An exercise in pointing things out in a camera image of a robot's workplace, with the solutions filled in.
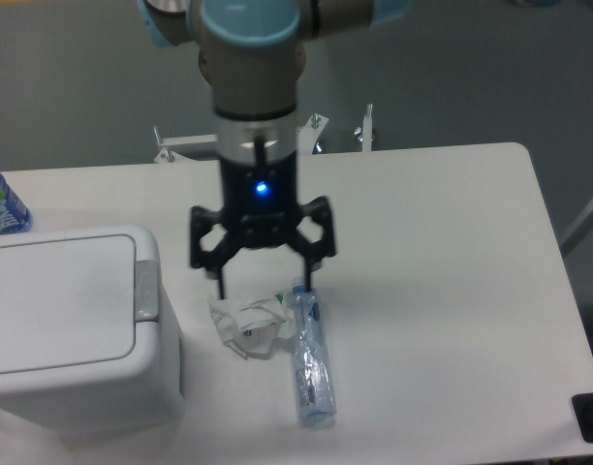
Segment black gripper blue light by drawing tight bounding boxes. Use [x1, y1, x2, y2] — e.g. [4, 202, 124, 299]
[189, 153, 336, 299]

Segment white plastic trash can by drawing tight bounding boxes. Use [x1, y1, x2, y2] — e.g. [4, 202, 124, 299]
[0, 225, 185, 435]

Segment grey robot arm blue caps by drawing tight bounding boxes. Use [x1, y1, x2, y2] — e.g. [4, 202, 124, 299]
[138, 0, 410, 282]

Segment crumpled white paper wrapper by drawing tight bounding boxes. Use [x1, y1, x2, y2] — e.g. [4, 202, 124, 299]
[208, 293, 297, 359]

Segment crushed clear plastic bottle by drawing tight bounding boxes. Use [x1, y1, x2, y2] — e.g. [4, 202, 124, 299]
[286, 280, 337, 426]

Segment blue labelled water bottle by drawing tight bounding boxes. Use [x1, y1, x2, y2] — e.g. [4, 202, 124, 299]
[0, 172, 32, 235]

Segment black clamp at table corner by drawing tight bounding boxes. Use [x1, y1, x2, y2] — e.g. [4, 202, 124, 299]
[572, 392, 593, 444]

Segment white pedestal base frame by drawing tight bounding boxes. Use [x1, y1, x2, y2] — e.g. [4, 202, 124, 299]
[153, 103, 377, 164]

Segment white frame at right edge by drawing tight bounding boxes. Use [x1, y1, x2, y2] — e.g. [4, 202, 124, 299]
[559, 197, 593, 258]

